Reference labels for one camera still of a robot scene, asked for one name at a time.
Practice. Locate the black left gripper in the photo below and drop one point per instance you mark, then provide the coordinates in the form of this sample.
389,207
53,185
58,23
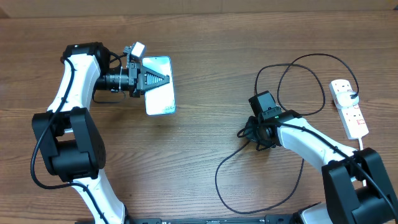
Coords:
135,68

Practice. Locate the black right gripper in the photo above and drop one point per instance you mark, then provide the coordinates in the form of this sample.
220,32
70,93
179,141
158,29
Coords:
250,135

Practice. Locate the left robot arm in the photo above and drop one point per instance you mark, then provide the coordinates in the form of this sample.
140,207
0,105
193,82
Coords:
67,137

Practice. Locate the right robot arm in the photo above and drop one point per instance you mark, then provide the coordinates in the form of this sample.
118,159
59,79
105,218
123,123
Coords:
357,187

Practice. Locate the white charger plug adapter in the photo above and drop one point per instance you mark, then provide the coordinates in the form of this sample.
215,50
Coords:
346,99

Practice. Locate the white power strip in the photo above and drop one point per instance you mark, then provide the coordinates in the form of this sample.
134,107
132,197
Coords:
351,117

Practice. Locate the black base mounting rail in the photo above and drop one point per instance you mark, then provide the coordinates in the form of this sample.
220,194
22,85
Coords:
267,219

